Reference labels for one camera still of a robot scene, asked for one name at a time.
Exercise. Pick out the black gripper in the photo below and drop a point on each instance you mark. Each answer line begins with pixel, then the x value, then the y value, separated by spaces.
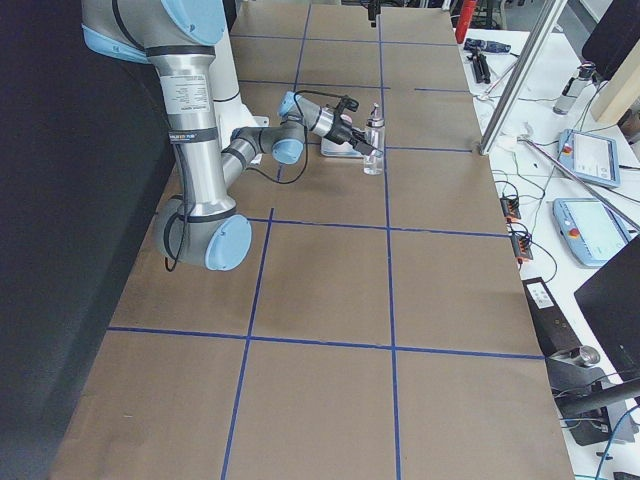
pixel 341 132

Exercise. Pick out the clear glass sauce bottle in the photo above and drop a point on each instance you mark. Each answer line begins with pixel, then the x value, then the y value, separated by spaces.
pixel 375 136

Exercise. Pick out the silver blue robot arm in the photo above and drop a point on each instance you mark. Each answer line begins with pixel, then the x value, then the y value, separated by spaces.
pixel 187 44
pixel 285 142

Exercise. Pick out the silver digital kitchen scale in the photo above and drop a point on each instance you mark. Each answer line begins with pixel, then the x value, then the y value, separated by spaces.
pixel 343 150

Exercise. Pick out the black folded tripod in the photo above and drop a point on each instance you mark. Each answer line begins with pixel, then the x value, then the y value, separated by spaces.
pixel 480 66

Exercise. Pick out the blue plaid folded umbrella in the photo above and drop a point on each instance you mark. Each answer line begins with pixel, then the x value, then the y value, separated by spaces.
pixel 487 46

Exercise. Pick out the orange black connector block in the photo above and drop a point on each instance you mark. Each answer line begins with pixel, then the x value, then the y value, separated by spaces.
pixel 510 208

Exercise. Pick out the red cylinder tube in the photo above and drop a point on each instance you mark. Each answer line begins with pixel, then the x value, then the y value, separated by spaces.
pixel 464 20

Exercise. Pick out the grey water bottle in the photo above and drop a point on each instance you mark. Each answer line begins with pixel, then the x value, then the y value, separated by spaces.
pixel 582 77

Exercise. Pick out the blue teach pendant far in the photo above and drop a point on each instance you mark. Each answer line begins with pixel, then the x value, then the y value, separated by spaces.
pixel 590 157

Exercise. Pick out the blue teach pendant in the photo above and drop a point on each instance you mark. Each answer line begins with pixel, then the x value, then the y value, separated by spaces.
pixel 592 232
pixel 590 157

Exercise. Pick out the blue teach pendant near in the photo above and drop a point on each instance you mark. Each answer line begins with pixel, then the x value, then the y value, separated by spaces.
pixel 592 232

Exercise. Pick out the black box white label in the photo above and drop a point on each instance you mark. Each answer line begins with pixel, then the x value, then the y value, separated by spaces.
pixel 553 330

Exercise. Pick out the black monitor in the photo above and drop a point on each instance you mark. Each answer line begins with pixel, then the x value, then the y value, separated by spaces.
pixel 609 302

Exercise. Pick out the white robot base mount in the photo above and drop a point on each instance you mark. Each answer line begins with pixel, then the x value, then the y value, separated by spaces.
pixel 231 112

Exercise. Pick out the aluminium frame post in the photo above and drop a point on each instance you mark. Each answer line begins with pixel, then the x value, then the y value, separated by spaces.
pixel 532 49

